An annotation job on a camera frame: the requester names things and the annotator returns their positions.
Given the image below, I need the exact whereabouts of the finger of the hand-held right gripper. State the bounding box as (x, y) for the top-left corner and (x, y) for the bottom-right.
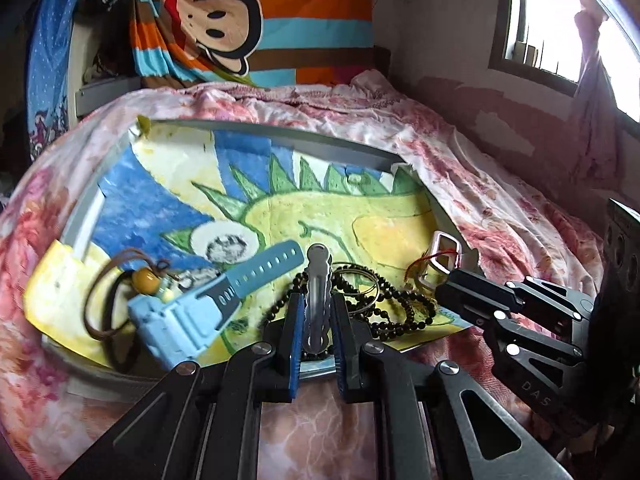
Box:
(440, 298), (589, 426)
(435, 268), (596, 334)

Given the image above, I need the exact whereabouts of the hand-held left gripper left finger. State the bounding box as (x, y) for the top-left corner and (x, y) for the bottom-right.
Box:
(60, 292), (307, 480)

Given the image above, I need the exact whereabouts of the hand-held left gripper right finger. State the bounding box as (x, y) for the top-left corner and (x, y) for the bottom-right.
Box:
(330, 292), (576, 480)

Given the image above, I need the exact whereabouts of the red string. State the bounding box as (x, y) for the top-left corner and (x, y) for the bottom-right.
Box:
(404, 252), (436, 281)

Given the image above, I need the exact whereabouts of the black bead necklace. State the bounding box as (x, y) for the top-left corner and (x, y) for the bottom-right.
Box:
(260, 260), (438, 361)

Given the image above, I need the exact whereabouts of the thin silver hoop bangle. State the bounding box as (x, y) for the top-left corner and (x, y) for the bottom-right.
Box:
(330, 267), (381, 311)
(345, 280), (383, 318)

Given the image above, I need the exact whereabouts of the silver metal hair clip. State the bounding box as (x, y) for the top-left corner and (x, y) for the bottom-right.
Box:
(306, 243), (334, 357)

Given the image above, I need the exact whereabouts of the brown cord pendant necklace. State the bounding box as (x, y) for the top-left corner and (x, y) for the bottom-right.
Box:
(82, 247), (186, 373)

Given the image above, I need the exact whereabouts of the grey shallow tray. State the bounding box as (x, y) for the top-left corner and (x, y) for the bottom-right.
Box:
(42, 115), (483, 406)

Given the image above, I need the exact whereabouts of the pink floral blanket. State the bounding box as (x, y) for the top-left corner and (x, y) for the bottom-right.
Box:
(0, 67), (616, 480)

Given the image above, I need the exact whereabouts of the light blue wristwatch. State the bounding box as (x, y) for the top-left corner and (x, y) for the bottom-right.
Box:
(127, 240), (306, 366)

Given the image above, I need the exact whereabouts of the dinosaur crayon drawing paper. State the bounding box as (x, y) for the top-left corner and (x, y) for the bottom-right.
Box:
(25, 127), (471, 368)

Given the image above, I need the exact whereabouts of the pink curtain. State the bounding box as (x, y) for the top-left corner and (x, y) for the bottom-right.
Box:
(572, 5), (626, 191)

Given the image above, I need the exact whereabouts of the window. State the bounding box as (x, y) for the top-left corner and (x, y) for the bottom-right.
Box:
(487, 0), (640, 123)

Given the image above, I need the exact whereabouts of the striped monkey blanket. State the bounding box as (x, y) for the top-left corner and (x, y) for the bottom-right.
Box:
(125, 0), (376, 88)

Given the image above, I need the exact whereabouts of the white cabinet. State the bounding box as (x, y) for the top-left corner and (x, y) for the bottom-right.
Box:
(75, 77), (143, 116)

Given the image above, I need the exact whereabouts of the blue dotted curtain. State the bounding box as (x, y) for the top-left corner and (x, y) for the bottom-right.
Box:
(27, 0), (93, 161)

